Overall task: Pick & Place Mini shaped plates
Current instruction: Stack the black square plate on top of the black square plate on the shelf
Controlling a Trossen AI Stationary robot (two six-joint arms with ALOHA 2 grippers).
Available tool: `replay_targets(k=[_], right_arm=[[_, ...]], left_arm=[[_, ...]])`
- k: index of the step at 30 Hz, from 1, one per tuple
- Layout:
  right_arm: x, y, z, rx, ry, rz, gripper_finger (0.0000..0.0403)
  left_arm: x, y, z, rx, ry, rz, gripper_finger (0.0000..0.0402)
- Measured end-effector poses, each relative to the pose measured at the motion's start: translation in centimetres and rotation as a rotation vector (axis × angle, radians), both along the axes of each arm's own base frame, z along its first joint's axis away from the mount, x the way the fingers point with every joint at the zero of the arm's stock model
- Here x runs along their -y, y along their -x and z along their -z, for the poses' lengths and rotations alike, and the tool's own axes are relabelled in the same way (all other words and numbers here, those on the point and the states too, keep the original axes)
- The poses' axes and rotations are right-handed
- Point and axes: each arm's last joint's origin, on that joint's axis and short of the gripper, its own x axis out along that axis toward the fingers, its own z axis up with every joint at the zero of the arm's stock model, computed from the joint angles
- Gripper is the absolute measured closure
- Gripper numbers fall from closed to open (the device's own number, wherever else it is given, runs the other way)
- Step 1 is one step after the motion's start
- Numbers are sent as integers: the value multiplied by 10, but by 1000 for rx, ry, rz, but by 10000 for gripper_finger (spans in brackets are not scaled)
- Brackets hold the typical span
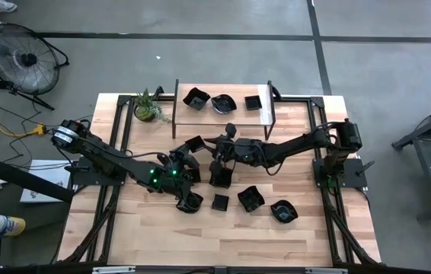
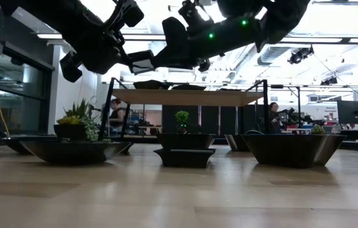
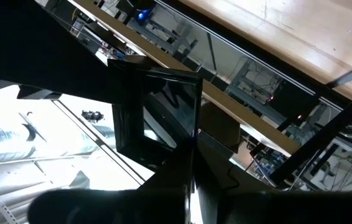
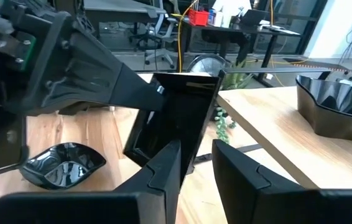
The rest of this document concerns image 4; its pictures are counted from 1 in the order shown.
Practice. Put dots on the grey office desk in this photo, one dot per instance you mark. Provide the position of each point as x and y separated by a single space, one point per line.
123 11

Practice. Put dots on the grey office chair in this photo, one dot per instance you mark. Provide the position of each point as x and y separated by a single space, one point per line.
160 40

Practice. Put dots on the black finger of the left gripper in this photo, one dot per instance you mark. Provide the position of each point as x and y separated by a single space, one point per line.
117 87

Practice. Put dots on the wooden shelf with black frame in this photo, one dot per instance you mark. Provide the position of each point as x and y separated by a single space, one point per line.
272 130

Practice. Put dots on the black office desk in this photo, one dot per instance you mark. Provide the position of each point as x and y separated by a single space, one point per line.
241 31

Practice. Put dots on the black laptop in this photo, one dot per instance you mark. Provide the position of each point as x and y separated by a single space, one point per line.
253 17

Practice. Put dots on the black floor fan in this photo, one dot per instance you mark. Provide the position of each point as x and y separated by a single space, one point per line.
208 63

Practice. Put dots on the glossy black leaf-shaped mini plate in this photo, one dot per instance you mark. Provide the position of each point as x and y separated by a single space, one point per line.
62 165

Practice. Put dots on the red plastic bin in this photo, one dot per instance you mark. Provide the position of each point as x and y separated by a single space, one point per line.
198 17

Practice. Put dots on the potted succulents in black pot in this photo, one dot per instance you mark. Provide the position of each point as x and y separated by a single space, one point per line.
235 81

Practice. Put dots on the black small square mini dish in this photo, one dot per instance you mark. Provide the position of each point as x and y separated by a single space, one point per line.
188 124

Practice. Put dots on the black wavy square mini plate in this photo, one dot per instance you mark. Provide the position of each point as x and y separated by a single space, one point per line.
328 132
347 99

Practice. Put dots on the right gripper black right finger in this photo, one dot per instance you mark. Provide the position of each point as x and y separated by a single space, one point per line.
247 193

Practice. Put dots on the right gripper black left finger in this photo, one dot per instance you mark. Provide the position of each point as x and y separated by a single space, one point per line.
151 193

